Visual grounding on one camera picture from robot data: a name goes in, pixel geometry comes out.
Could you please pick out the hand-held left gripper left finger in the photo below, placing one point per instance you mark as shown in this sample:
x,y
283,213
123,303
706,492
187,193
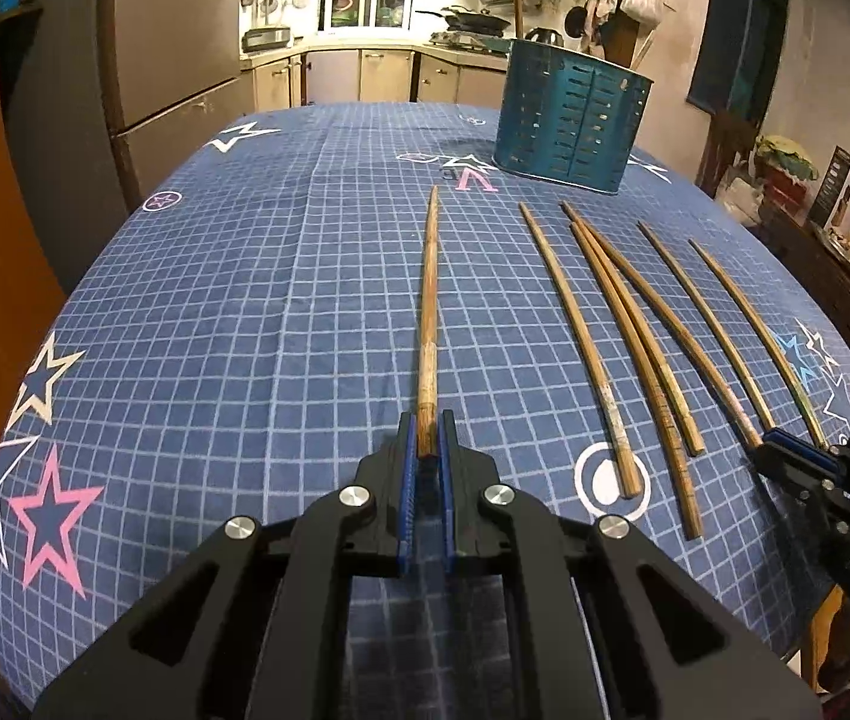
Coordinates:
x,y
408,495

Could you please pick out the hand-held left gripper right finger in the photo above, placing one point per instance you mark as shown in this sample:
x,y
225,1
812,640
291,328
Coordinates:
x,y
447,495

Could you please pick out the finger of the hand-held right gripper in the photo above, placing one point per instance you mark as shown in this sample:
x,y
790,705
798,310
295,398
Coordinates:
x,y
807,448
788,469

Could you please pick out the wooden chopstick with green band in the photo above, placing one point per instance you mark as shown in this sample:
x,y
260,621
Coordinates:
x,y
758,322

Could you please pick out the worn wooden chopstick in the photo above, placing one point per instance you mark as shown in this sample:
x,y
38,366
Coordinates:
x,y
427,315

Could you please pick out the teal metal utensil holder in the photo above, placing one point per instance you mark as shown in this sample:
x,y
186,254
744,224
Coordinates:
x,y
567,112

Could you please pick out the wooden stool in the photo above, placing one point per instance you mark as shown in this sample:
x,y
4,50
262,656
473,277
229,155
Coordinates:
x,y
826,637

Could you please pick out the dark wooden sideboard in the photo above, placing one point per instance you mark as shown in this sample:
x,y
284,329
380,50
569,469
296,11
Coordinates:
x,y
829,277

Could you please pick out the blue checked star tablecloth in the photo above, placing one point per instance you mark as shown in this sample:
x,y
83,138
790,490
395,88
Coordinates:
x,y
245,315

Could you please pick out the black printed box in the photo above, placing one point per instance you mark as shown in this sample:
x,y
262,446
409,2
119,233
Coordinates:
x,y
837,187

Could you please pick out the dark wooden chair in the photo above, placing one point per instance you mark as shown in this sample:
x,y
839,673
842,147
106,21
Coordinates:
x,y
724,154

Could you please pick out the dark window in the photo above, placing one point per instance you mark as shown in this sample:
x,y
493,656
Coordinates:
x,y
736,37

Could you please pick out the beige kitchen base cabinets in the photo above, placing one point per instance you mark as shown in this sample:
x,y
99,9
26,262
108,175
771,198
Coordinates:
x,y
365,79

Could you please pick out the countertop grill appliance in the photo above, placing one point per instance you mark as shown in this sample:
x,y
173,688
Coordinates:
x,y
267,39

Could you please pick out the black wok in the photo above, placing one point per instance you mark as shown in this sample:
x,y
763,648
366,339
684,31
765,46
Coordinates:
x,y
470,17

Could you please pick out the grey refrigerator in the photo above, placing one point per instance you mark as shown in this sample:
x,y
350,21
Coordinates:
x,y
170,52

